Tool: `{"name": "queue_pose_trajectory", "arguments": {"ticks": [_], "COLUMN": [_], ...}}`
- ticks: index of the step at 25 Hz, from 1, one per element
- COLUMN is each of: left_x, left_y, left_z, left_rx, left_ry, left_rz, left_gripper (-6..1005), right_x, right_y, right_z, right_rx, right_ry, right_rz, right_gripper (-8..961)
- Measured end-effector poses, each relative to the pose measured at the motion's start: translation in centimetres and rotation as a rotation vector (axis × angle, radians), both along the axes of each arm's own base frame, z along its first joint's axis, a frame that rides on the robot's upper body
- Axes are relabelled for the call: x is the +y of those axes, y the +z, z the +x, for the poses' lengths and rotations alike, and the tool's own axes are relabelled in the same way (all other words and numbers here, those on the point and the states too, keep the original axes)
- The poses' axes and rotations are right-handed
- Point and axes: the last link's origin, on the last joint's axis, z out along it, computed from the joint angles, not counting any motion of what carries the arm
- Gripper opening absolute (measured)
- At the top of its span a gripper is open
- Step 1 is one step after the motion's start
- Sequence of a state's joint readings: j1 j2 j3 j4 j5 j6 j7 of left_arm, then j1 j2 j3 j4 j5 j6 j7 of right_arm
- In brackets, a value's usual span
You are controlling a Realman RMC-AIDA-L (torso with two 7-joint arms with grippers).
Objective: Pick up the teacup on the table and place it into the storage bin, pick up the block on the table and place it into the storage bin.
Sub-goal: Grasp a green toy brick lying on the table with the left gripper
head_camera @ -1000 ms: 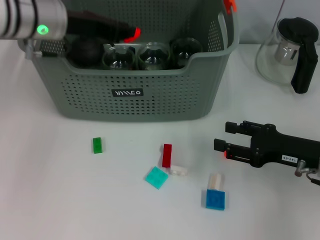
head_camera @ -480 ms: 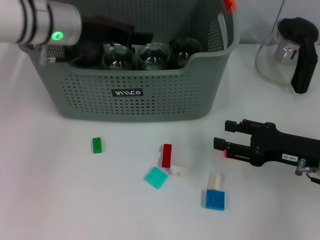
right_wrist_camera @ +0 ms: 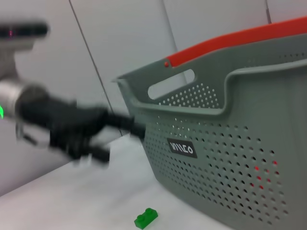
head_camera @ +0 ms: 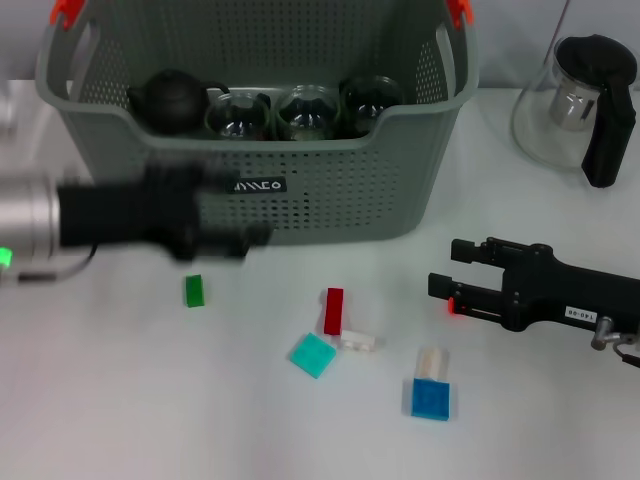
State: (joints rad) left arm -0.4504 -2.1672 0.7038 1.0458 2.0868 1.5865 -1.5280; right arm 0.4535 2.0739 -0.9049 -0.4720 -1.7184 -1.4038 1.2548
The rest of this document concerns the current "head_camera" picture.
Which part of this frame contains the translucent white toy brick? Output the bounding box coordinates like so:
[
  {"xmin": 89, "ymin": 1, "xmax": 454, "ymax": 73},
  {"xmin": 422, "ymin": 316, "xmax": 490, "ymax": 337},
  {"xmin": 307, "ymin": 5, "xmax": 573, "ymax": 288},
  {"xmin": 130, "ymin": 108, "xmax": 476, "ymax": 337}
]
[{"xmin": 417, "ymin": 346, "xmax": 451, "ymax": 382}]

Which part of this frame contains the grey perforated plastic storage bin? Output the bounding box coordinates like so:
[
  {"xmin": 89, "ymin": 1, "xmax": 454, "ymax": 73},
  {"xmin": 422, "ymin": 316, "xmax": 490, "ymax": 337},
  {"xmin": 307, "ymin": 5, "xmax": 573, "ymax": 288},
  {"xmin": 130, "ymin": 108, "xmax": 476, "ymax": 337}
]
[{"xmin": 34, "ymin": 0, "xmax": 481, "ymax": 246}]

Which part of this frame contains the glass teacup with black sleeve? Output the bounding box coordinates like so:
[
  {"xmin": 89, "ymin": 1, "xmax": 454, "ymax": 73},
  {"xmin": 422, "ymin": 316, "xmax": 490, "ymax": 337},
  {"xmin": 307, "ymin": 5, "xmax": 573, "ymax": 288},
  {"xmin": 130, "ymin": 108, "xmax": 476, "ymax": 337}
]
[
  {"xmin": 276, "ymin": 83, "xmax": 342, "ymax": 141},
  {"xmin": 203, "ymin": 92, "xmax": 274, "ymax": 141},
  {"xmin": 339, "ymin": 74, "xmax": 405, "ymax": 139}
]

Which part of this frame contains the right gripper cable with plug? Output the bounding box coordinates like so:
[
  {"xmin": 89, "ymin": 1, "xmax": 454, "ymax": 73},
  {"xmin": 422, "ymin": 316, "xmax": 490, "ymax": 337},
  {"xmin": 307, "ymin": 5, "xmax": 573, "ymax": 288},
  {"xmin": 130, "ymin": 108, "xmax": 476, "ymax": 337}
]
[{"xmin": 589, "ymin": 317, "xmax": 640, "ymax": 370}]

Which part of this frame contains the gripper cable with plug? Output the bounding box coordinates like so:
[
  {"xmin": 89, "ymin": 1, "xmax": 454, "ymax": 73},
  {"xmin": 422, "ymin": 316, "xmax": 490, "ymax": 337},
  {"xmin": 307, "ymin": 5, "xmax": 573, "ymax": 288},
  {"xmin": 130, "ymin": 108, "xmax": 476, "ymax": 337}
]
[
  {"xmin": 589, "ymin": 317, "xmax": 640, "ymax": 370},
  {"xmin": 17, "ymin": 244, "xmax": 97, "ymax": 285}
]

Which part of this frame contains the blue square toy brick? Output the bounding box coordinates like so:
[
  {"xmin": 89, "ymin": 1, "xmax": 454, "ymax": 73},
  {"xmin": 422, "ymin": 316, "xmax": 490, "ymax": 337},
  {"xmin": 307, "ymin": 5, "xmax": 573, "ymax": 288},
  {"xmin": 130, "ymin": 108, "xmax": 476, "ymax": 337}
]
[{"xmin": 410, "ymin": 378, "xmax": 451, "ymax": 422}]

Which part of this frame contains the long green toy brick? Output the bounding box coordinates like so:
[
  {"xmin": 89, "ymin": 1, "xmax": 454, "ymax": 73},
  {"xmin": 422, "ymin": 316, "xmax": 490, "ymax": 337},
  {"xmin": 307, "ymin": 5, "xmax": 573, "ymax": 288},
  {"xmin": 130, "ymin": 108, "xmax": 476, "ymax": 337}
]
[{"xmin": 183, "ymin": 273, "xmax": 206, "ymax": 309}]

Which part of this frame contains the black clay teapot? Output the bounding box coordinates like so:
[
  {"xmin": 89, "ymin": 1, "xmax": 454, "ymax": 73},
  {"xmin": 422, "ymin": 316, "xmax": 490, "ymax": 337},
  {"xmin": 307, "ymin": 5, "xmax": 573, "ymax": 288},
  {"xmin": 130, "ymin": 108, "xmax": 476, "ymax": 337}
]
[{"xmin": 127, "ymin": 68, "xmax": 231, "ymax": 135}]

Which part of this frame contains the glass pitcher with black handle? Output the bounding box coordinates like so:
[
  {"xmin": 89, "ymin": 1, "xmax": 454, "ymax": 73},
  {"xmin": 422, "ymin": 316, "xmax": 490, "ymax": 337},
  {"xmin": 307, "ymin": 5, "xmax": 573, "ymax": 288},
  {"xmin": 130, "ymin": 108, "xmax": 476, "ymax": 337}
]
[{"xmin": 510, "ymin": 33, "xmax": 639, "ymax": 189}]

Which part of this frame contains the left gripper cable with plug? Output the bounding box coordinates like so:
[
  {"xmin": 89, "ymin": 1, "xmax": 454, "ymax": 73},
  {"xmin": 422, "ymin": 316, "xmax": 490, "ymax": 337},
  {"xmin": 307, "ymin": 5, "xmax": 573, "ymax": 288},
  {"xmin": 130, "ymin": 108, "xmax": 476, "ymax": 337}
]
[{"xmin": 17, "ymin": 244, "xmax": 97, "ymax": 285}]

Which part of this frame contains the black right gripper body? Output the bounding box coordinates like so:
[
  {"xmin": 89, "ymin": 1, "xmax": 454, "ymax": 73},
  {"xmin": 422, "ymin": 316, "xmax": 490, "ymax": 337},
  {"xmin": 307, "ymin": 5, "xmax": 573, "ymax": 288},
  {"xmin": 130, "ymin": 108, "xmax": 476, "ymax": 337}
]
[{"xmin": 498, "ymin": 243, "xmax": 640, "ymax": 334}]

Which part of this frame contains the long dark red toy brick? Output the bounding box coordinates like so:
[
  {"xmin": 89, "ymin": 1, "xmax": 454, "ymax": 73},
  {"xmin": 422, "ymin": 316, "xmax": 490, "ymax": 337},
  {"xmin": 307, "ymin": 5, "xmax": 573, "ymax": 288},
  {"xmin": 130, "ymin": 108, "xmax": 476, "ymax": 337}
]
[{"xmin": 323, "ymin": 287, "xmax": 346, "ymax": 336}]

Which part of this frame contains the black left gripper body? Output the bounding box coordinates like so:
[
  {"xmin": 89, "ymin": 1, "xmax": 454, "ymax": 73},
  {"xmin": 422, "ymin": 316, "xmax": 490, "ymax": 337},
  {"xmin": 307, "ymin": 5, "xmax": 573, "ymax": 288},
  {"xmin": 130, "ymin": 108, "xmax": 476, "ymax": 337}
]
[{"xmin": 57, "ymin": 159, "xmax": 206, "ymax": 262}]

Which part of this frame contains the teal square brick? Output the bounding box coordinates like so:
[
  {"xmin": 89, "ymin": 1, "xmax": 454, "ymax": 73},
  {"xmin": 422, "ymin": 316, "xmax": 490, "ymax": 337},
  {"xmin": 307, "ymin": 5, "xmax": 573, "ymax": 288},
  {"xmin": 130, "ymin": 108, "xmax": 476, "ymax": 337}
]
[{"xmin": 288, "ymin": 332, "xmax": 337, "ymax": 380}]

